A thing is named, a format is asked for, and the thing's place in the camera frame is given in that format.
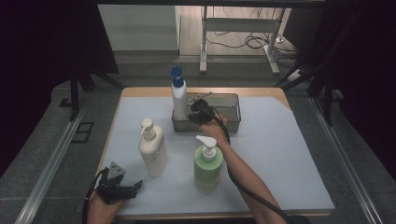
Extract green pump bottle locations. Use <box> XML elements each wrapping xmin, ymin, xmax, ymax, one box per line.
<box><xmin>193</xmin><ymin>134</ymin><xmax>224</xmax><ymax>194</ymax></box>

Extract light blue table mat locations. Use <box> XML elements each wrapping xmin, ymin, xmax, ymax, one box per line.
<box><xmin>101</xmin><ymin>95</ymin><xmax>335</xmax><ymax>217</ymax></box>

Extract white cabinet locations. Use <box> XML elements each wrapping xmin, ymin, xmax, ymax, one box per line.
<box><xmin>97</xmin><ymin>4</ymin><xmax>181</xmax><ymax>52</ymax></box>

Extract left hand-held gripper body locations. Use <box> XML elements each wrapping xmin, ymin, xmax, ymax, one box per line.
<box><xmin>96</xmin><ymin>161</ymin><xmax>129</xmax><ymax>203</ymax></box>

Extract white bottle with blue pump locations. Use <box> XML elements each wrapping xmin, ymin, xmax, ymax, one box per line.
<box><xmin>170</xmin><ymin>65</ymin><xmax>190</xmax><ymax>121</ymax></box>

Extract aluminium rail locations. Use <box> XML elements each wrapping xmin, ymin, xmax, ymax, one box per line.
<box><xmin>13</xmin><ymin>102</ymin><xmax>90</xmax><ymax>224</ymax></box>
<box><xmin>309</xmin><ymin>96</ymin><xmax>384</xmax><ymax>224</ymax></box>

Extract white metal desk frame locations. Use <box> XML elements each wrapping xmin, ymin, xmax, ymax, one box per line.
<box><xmin>199</xmin><ymin>6</ymin><xmax>281</xmax><ymax>76</ymax></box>

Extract person's right hand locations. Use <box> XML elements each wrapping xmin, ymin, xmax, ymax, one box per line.
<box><xmin>199</xmin><ymin>116</ymin><xmax>230</xmax><ymax>147</ymax></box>

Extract black metal stand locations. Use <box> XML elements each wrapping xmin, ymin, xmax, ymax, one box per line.
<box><xmin>68</xmin><ymin>62</ymin><xmax>124</xmax><ymax>122</ymax></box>
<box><xmin>274</xmin><ymin>62</ymin><xmax>335</xmax><ymax>127</ymax></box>

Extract metal mesh basket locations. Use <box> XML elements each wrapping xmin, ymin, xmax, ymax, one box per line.
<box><xmin>171</xmin><ymin>91</ymin><xmax>242</xmax><ymax>134</ymax></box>

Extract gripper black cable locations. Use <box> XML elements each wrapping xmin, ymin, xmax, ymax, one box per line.
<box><xmin>213</xmin><ymin>106</ymin><xmax>295</xmax><ymax>224</ymax></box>
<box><xmin>81</xmin><ymin>169</ymin><xmax>108</xmax><ymax>224</ymax></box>

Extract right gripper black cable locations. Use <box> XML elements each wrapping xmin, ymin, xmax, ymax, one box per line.
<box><xmin>213</xmin><ymin>106</ymin><xmax>295</xmax><ymax>224</ymax></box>

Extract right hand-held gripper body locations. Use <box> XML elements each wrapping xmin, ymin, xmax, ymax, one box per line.
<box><xmin>188</xmin><ymin>91</ymin><xmax>217</xmax><ymax>125</ymax></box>

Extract person's left hand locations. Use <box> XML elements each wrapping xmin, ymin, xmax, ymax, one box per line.
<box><xmin>88</xmin><ymin>192</ymin><xmax>125</xmax><ymax>218</ymax></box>

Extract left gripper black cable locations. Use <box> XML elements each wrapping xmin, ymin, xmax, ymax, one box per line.
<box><xmin>81</xmin><ymin>169</ymin><xmax>108</xmax><ymax>224</ymax></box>

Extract cream pump bottle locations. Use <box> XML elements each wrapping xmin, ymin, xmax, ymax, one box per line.
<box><xmin>137</xmin><ymin>118</ymin><xmax>169</xmax><ymax>178</ymax></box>

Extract dark curtain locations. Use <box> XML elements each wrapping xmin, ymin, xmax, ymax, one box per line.
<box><xmin>0</xmin><ymin>0</ymin><xmax>120</xmax><ymax>178</ymax></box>
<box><xmin>281</xmin><ymin>0</ymin><xmax>396</xmax><ymax>175</ymax></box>

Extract black cables on floor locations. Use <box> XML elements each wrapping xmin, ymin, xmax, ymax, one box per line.
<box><xmin>205</xmin><ymin>7</ymin><xmax>300</xmax><ymax>68</ymax></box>

